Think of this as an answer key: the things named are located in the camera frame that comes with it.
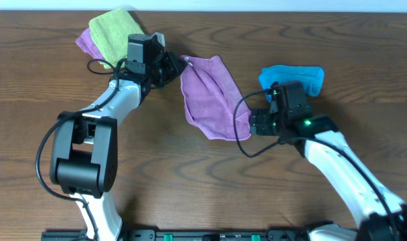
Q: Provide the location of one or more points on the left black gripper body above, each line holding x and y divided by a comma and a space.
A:
172, 63

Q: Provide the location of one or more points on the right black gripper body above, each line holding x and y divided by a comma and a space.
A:
268, 124

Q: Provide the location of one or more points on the purple microfiber cloth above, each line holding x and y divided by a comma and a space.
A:
211, 99

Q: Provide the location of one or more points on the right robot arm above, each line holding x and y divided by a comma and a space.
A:
379, 214

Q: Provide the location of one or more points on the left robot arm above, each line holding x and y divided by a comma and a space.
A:
85, 150

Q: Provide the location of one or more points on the blue cloth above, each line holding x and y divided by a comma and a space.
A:
311, 77

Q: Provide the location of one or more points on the purple folded cloth under green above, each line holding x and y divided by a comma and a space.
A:
86, 44

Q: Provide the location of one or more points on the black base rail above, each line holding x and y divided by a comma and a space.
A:
271, 235

